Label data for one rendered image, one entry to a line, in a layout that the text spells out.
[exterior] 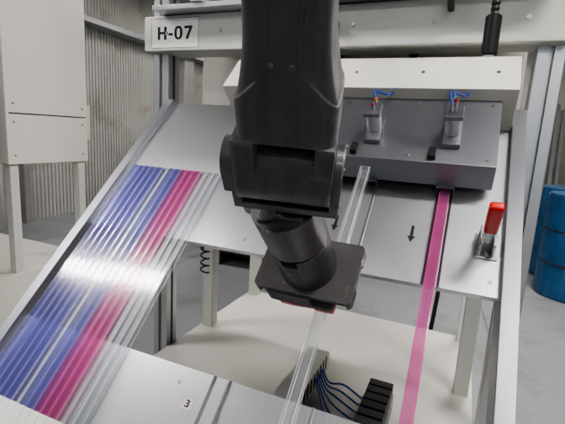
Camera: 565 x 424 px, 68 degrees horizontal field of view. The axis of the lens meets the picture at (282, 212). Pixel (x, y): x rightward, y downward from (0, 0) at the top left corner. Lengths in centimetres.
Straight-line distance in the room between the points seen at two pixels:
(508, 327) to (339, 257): 22
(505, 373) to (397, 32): 53
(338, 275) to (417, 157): 26
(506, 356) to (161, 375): 41
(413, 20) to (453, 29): 6
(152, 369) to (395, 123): 49
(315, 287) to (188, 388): 24
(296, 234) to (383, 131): 36
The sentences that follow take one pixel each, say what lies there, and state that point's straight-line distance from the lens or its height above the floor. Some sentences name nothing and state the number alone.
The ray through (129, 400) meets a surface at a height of 81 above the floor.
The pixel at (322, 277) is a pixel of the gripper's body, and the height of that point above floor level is 103.
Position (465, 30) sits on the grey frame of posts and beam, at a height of 133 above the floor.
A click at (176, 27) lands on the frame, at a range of 96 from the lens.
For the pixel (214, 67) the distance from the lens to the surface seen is 109.
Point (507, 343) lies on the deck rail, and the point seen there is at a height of 95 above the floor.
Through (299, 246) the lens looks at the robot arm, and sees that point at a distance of 34.
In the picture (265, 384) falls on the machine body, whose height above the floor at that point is 62.
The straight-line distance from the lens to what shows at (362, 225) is 62.
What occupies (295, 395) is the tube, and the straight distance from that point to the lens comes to 47.
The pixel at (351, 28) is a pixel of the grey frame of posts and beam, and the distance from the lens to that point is 79.
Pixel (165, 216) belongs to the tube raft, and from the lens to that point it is 73.
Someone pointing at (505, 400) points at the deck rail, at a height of 90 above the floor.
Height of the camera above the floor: 116
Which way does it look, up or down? 11 degrees down
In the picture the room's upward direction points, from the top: 3 degrees clockwise
